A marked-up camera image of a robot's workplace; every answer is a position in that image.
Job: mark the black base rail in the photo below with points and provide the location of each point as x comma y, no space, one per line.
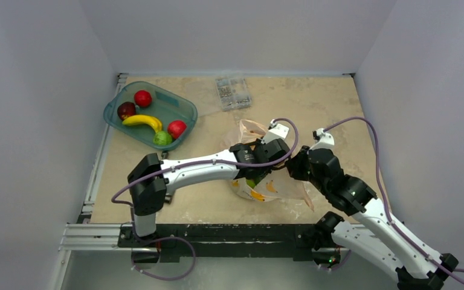
170,242

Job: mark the dark red fake apple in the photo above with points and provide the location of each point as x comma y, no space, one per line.
126,110

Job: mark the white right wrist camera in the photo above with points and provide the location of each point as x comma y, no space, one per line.
323,140

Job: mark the green fake mango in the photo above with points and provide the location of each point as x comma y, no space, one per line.
251,183

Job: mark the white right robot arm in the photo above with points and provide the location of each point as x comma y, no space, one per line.
382,240

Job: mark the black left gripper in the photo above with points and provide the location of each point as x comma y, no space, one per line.
259,144

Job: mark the green fake custard apple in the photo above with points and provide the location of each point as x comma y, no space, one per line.
162,138

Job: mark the yellow fake banana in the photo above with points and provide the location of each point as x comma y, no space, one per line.
140,119

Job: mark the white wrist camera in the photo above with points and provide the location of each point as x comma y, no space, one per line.
276,131
323,140

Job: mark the teal plastic tray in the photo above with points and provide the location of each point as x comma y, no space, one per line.
166,106

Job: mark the translucent orange plastic bag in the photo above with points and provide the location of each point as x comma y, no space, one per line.
276,185

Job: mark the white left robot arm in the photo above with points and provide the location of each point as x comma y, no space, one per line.
152,178

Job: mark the clear screw organizer box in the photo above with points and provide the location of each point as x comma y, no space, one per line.
232,92

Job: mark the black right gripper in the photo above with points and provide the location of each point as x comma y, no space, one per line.
296,167

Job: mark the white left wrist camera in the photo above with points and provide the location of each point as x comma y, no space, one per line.
276,131

